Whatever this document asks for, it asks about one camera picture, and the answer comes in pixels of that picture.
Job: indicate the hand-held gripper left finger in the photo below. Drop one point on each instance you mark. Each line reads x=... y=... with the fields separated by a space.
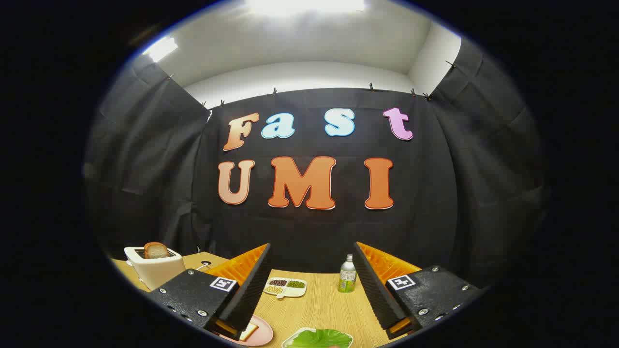
x=246 y=290

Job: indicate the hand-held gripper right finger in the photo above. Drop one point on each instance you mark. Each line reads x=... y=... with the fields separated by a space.
x=377 y=290

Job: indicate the green lettuce leaf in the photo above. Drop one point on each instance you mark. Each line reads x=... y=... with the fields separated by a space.
x=319 y=338

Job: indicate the toasted bread slice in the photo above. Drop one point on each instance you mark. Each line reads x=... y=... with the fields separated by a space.
x=155 y=250

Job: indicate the pile of yellow soybeans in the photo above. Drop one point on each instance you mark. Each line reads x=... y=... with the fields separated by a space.
x=273 y=289

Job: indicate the green bottle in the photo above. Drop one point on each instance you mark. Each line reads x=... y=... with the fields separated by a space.
x=347 y=278

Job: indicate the pile of dark red beans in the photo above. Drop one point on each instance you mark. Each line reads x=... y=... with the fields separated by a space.
x=278 y=282

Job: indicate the white divided dish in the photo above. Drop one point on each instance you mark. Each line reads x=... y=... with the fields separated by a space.
x=285 y=291

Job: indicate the white bread slice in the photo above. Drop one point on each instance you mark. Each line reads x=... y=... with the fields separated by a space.
x=249 y=331

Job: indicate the pink plate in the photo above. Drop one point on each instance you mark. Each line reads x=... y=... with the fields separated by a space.
x=263 y=334

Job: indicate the pile of green beans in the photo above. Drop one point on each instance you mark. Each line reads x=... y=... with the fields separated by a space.
x=296 y=284

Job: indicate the white leaf-shaped plate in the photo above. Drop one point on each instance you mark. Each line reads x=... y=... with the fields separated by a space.
x=289 y=337

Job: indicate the black backdrop cloth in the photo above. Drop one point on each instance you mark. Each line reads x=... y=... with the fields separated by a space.
x=314 y=232

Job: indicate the white toaster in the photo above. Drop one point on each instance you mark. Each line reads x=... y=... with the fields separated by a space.
x=154 y=273

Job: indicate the small ceiling light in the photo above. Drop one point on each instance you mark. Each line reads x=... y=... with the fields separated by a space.
x=161 y=48

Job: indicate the large ceiling light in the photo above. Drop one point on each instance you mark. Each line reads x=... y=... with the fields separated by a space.
x=304 y=5

